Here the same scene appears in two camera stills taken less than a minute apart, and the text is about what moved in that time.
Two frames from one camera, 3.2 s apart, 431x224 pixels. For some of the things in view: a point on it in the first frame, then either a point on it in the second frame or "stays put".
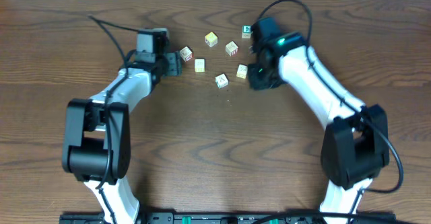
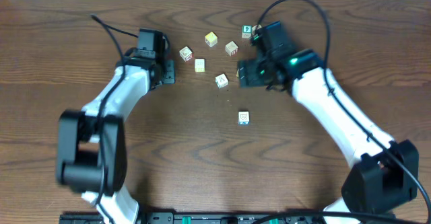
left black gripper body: x=173 y=63 → x=169 y=71
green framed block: x=246 y=31 stays put
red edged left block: x=186 y=54 stays put
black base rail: x=228 y=218 stays put
